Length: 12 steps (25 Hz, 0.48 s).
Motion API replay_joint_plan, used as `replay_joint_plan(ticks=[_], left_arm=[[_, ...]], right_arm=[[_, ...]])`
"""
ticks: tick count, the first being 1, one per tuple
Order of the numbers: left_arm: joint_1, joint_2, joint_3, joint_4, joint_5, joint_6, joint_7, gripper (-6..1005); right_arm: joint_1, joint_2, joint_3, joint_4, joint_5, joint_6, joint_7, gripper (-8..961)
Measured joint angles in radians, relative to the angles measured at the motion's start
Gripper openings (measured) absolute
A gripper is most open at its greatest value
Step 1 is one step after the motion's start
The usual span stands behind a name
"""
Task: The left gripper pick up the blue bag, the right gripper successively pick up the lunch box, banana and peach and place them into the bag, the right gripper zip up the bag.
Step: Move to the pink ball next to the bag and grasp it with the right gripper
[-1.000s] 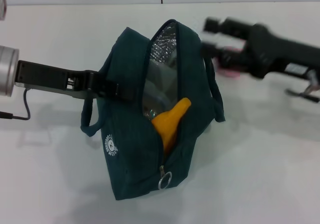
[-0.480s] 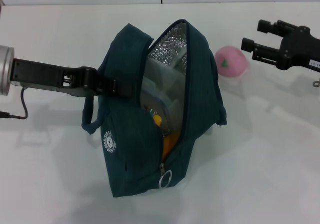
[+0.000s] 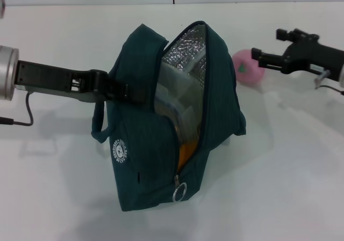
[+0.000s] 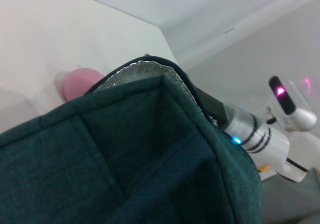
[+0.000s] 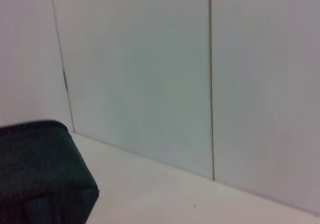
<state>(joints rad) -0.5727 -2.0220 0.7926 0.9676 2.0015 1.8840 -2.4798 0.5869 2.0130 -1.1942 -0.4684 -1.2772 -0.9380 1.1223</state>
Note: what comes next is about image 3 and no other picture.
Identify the dark teal insulated lunch bag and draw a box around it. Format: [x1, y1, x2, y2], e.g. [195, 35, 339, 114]
[90, 21, 247, 206]

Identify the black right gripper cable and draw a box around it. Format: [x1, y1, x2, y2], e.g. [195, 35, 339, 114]
[313, 69, 344, 97]

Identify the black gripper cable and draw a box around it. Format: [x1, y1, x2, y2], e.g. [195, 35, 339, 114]
[0, 92, 34, 127]
[313, 69, 344, 97]

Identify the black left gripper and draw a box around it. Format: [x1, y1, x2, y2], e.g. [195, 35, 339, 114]
[15, 60, 149, 105]

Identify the pink toy peach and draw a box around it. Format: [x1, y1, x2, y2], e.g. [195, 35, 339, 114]
[232, 49, 266, 86]

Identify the clear blue-rimmed lunch box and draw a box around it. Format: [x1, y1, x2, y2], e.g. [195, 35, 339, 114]
[155, 63, 208, 135]

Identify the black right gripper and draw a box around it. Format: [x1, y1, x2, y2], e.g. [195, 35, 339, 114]
[251, 28, 344, 82]

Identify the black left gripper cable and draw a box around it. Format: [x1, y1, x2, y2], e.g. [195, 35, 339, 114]
[0, 92, 34, 127]

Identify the yellow banana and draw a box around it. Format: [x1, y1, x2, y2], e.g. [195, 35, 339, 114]
[177, 141, 200, 172]

